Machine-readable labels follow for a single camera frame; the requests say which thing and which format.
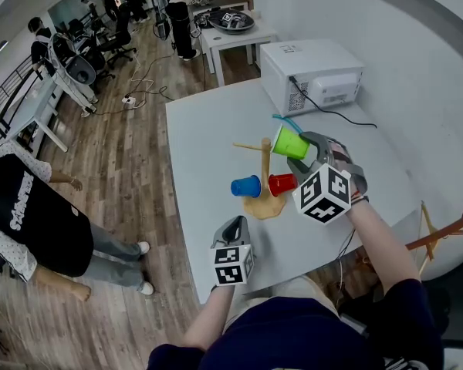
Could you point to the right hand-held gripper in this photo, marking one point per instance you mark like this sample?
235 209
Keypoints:
324 195

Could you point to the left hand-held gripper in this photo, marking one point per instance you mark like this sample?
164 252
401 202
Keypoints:
231 264

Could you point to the green plastic cup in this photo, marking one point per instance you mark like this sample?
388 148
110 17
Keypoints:
291 145

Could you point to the red plastic cup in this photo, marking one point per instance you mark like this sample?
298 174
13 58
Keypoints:
282 184

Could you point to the wooden cup tree stand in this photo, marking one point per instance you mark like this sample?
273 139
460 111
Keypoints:
264 206

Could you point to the blue plastic cup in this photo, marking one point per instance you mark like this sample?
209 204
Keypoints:
245 186

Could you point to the person's left forearm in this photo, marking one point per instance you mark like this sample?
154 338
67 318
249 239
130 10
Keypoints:
210 318

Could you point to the person's right forearm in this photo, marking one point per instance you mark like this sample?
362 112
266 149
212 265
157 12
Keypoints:
382 245

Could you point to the person's right hand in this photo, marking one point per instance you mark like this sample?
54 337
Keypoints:
340 152

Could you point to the teal plastic strip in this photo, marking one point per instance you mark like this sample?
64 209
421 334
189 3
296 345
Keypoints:
293 123

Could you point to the person's beige trousers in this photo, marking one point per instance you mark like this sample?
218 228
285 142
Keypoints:
293 287

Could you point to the white microwave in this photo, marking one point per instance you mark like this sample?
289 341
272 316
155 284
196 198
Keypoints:
308 56

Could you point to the person's navy shirt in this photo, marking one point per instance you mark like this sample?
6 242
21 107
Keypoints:
293 337

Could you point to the small white table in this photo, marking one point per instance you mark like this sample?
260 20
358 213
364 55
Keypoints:
239 37

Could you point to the black round dish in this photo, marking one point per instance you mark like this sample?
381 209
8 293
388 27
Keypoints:
235 27
162 27

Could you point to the brown coat rack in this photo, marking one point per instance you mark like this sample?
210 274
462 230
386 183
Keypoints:
436 235

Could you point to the white power strip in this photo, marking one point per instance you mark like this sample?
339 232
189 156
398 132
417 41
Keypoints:
129 101

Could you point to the black office chair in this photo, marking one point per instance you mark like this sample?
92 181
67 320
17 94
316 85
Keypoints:
119 41
455 303

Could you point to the grey round dish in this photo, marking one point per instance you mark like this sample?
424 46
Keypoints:
81 69

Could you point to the long white desk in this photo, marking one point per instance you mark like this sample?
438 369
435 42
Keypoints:
31 106

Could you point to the black metal railing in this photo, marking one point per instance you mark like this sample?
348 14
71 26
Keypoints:
9 85

